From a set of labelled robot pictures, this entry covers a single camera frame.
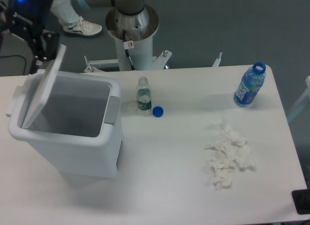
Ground blue plastic drink bottle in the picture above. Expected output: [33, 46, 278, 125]
[233, 62, 266, 108]

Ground white frame at right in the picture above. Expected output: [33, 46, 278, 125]
[287, 76, 310, 123]

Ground blue bottle cap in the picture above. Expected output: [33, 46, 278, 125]
[152, 106, 164, 118]

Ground white sneaker shoe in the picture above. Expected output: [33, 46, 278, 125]
[63, 16, 103, 38]

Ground black device at edge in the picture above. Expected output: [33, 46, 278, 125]
[292, 189, 310, 215]

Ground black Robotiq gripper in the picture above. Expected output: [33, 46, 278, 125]
[0, 0, 60, 74]

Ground crumpled white tissue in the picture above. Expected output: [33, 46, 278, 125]
[206, 123, 255, 171]
[210, 159, 232, 190]

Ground crumpled white tissue lower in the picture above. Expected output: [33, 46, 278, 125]
[210, 159, 232, 190]

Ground white plastic trash can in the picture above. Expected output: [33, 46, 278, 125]
[8, 71, 123, 178]

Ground clear bottle green label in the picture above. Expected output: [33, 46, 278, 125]
[136, 77, 152, 115]

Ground black cable on floor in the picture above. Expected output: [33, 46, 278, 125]
[0, 54, 27, 76]

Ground light blue trouser leg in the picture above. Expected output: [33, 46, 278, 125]
[50, 0, 80, 28]

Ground white trash can lid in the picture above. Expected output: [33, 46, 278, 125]
[22, 44, 67, 129]

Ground crumpled white tissue upper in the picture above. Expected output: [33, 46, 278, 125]
[206, 123, 255, 171]

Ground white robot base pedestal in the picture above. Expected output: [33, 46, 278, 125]
[84, 5, 172, 73]

